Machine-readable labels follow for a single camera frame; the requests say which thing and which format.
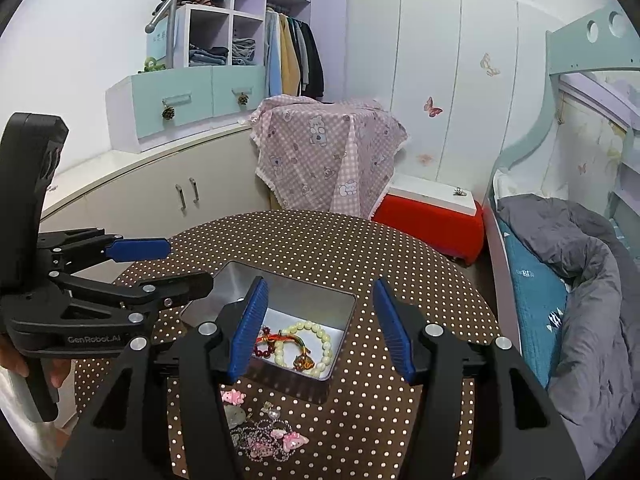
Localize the hanging yellow garment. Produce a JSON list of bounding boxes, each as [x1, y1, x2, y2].
[[280, 12, 303, 97]]

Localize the folded light jeans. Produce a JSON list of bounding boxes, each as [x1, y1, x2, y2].
[[232, 37, 257, 65]]

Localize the person's left forearm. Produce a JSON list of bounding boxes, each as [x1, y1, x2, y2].
[[0, 367, 66, 466]]

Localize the white low cabinet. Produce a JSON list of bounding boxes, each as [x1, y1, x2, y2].
[[40, 122, 273, 273]]

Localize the hanging light blue shirt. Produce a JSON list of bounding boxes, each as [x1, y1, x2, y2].
[[264, 10, 283, 97]]

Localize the pink heart charm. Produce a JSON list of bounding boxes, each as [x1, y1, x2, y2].
[[282, 432, 310, 454]]

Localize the grey duvet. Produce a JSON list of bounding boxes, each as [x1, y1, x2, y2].
[[495, 194, 640, 471]]

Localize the hanging black jacket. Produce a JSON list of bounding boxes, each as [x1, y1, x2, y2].
[[300, 19, 325, 99]]

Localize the grey metal handrail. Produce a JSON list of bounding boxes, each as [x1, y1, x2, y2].
[[145, 0, 217, 69]]

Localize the metal tin box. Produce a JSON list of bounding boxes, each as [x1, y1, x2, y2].
[[179, 260, 358, 406]]

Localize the person's left hand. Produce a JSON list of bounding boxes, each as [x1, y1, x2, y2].
[[0, 332, 73, 391]]

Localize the brown polka dot tablecloth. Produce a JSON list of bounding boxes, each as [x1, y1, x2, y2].
[[75, 209, 501, 480]]

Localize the teal bedsheet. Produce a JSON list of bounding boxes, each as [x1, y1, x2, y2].
[[501, 220, 571, 388]]

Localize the red yellow knot charm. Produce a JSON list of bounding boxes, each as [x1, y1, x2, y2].
[[279, 332, 319, 374]]

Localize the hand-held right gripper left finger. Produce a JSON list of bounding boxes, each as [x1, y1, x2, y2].
[[55, 276, 271, 480]]

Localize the pink checked bear cloth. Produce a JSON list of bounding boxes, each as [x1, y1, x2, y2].
[[250, 95, 411, 220]]

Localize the white wardrobe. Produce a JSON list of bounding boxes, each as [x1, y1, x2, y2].
[[345, 0, 551, 201]]

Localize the dark red bead bracelet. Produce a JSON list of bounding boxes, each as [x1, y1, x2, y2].
[[254, 326, 282, 361]]

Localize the folded dark jeans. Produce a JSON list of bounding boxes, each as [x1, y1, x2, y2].
[[189, 45, 230, 66]]

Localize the teal drawer unit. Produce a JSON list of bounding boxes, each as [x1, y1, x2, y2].
[[105, 65, 266, 154]]

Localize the cream bead bracelet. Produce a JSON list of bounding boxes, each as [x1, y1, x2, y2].
[[272, 321, 334, 379]]

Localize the lilac wall shelf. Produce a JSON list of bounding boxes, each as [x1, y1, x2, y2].
[[602, 125, 640, 241]]

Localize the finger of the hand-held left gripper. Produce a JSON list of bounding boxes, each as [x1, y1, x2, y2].
[[50, 270, 215, 328], [37, 229, 173, 281]]

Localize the silver chain necklace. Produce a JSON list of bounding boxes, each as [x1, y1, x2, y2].
[[234, 419, 301, 464]]

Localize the light blue box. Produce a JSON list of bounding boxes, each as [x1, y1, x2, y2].
[[145, 12, 176, 69]]

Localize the red storage box white lid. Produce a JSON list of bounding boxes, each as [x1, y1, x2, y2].
[[372, 176, 485, 267]]

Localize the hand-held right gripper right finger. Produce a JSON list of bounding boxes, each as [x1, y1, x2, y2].
[[372, 278, 587, 480]]

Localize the teal bunk bed frame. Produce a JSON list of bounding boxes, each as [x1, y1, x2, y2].
[[482, 2, 640, 461]]

